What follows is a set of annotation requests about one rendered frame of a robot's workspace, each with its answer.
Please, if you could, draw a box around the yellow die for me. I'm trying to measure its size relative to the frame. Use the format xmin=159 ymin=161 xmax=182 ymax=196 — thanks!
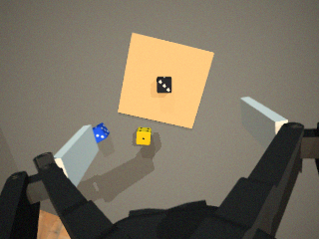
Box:
xmin=137 ymin=127 xmax=152 ymax=145

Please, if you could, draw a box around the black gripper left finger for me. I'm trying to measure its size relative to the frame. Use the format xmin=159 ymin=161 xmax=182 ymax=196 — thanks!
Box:
xmin=0 ymin=124 xmax=130 ymax=239

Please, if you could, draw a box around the blue die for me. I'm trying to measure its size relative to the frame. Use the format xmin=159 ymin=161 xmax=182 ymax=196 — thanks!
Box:
xmin=93 ymin=123 xmax=110 ymax=143

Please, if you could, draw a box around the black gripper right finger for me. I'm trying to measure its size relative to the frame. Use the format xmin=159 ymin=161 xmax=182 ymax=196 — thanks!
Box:
xmin=190 ymin=97 xmax=319 ymax=239

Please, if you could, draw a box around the black die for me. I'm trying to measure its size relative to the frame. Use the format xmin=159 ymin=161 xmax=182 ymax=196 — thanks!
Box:
xmin=157 ymin=77 xmax=172 ymax=94

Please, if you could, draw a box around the orange flat square mat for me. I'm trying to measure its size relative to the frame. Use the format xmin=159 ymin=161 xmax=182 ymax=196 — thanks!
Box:
xmin=118 ymin=33 xmax=213 ymax=128

